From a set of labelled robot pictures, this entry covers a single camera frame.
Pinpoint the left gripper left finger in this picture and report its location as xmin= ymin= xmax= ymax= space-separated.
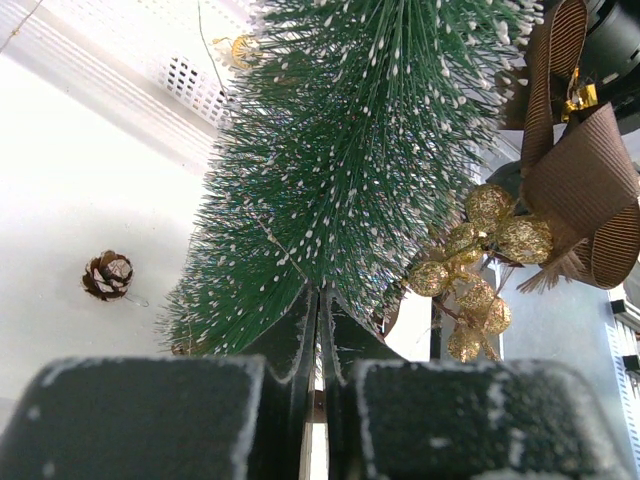
xmin=1 ymin=287 xmax=318 ymax=479

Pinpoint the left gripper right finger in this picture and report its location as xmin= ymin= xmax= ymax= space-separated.
xmin=319 ymin=289 xmax=633 ymax=479

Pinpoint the brown ribbon gold berry garland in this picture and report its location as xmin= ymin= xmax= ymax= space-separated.
xmin=409 ymin=1 xmax=639 ymax=362

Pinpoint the grey slotted cable duct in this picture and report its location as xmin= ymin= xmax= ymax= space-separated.
xmin=605 ymin=290 xmax=639 ymax=461

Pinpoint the small green christmas tree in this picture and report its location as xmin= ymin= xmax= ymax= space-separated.
xmin=163 ymin=1 xmax=544 ymax=355

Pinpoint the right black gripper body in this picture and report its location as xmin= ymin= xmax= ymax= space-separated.
xmin=582 ymin=0 xmax=639 ymax=135

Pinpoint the small ribbed gold bauble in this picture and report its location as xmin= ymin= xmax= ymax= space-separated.
xmin=210 ymin=34 xmax=261 ymax=70

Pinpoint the white plastic basket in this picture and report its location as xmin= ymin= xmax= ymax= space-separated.
xmin=1 ymin=1 xmax=252 ymax=175

